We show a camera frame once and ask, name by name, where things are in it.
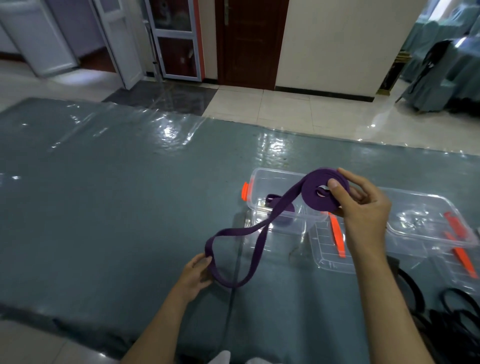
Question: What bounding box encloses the person's white shirt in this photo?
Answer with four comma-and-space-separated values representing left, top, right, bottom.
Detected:
208, 350, 271, 364

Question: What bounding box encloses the clear plastic storage box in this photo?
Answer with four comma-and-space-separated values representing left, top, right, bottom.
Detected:
376, 186, 479, 260
241, 167, 330, 237

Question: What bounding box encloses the teal felt table cover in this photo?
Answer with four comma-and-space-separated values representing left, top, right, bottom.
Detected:
0, 97, 480, 364

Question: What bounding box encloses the narrow black resistance band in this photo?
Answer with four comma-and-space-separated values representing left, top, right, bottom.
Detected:
412, 287, 480, 364

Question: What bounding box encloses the dark brown wooden door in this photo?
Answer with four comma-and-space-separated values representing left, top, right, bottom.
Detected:
214, 0, 290, 91

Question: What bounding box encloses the person's right forearm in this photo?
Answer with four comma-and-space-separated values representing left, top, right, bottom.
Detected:
352, 251, 436, 364

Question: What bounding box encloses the white framed glass door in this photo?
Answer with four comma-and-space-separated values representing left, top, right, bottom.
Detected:
144, 0, 205, 83

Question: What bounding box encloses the person's left forearm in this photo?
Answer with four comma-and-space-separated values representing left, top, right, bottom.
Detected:
121, 292, 188, 364

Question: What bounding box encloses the white open door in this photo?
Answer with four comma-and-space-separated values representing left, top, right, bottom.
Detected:
0, 0, 79, 78

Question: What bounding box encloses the purple resistance band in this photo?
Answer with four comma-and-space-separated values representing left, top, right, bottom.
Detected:
204, 167, 352, 290

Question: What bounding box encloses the clear lid orange handle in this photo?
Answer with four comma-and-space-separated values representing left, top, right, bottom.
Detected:
309, 211, 357, 275
431, 247, 480, 295

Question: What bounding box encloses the narrow white door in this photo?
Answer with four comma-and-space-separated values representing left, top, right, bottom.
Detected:
89, 0, 145, 90

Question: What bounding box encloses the person's right hand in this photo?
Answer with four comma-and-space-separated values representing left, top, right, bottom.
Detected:
327, 167, 393, 260

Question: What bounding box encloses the person's left hand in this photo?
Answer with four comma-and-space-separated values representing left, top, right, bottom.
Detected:
175, 253, 214, 303

